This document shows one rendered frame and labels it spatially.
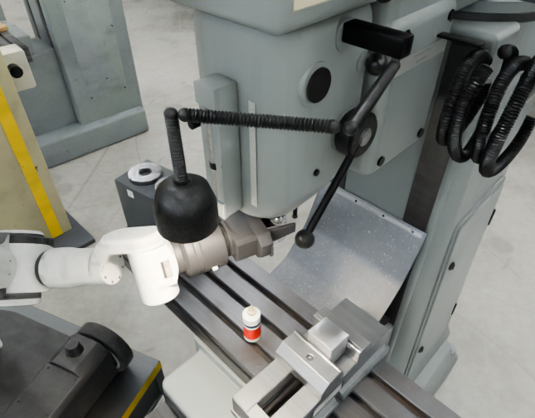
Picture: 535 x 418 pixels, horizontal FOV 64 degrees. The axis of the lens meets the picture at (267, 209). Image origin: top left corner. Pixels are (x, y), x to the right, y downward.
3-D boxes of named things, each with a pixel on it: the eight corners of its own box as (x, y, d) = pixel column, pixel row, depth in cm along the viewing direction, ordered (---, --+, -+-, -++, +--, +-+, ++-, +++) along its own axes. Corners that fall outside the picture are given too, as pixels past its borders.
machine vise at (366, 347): (279, 468, 79) (280, 444, 72) (227, 408, 87) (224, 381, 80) (390, 350, 97) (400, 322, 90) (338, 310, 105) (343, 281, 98)
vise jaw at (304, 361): (320, 400, 81) (322, 391, 79) (274, 357, 88) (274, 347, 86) (341, 381, 84) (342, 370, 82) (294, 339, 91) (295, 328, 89)
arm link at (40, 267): (114, 292, 78) (31, 294, 84) (115, 235, 80) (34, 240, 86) (70, 294, 68) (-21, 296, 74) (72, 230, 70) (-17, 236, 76)
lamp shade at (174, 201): (147, 240, 48) (136, 196, 44) (168, 199, 53) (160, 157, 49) (210, 247, 47) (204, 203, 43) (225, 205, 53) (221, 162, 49)
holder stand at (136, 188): (182, 262, 118) (172, 206, 105) (128, 230, 127) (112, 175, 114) (211, 236, 125) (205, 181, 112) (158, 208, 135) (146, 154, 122)
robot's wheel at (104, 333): (83, 358, 151) (65, 325, 138) (93, 347, 155) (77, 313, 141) (130, 380, 145) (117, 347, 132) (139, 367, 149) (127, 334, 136)
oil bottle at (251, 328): (251, 346, 98) (250, 317, 91) (240, 335, 100) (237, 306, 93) (265, 334, 100) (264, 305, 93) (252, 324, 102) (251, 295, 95)
